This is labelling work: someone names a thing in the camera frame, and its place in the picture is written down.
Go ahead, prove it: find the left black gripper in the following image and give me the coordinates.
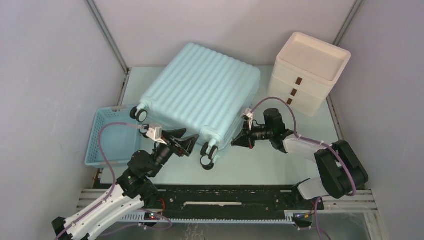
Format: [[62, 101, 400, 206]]
[[149, 128, 200, 177]]

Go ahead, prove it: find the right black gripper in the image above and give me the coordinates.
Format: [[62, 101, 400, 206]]
[[232, 120, 274, 149]]

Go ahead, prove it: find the light blue ribbed suitcase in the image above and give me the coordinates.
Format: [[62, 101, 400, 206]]
[[129, 43, 261, 170]]

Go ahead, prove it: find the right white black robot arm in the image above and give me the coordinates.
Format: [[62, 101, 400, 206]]
[[231, 108, 369, 209]]

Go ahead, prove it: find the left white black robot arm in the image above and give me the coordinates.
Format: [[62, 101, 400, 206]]
[[52, 128, 200, 240]]

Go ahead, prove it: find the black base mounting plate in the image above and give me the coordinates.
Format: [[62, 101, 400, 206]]
[[144, 184, 324, 221]]

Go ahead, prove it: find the blue perforated plastic basket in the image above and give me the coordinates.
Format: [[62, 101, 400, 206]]
[[85, 105, 141, 168]]

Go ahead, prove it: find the cream plastic drawer cabinet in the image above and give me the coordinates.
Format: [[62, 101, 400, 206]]
[[267, 32, 352, 117]]

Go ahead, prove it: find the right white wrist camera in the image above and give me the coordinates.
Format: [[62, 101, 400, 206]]
[[241, 108, 254, 131]]

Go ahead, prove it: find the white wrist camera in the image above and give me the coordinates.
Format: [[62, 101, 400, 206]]
[[241, 108, 254, 131], [145, 123, 167, 145]]

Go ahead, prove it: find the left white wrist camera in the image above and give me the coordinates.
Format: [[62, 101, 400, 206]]
[[145, 123, 167, 145]]

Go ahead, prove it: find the aluminium frame rail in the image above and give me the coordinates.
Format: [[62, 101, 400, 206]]
[[67, 188, 388, 240]]

